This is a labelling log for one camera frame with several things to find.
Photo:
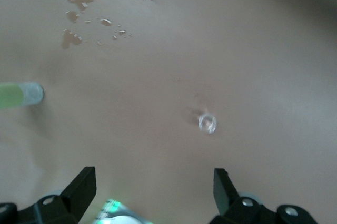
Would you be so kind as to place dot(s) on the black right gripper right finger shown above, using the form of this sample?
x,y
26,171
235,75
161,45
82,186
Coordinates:
x,y
229,203

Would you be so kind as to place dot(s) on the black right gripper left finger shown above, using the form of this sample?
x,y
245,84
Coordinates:
x,y
76,195

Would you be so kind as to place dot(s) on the small clear glass shaker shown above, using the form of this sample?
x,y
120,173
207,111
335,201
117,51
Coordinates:
x,y
208,122

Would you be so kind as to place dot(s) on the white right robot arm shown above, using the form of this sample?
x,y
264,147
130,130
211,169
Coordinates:
x,y
123,220

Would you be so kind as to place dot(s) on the green sleeved glass bottle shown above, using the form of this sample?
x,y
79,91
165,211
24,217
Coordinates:
x,y
15,95

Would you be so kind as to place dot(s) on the brown table cover sheet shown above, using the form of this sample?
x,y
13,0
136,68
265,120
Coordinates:
x,y
158,76

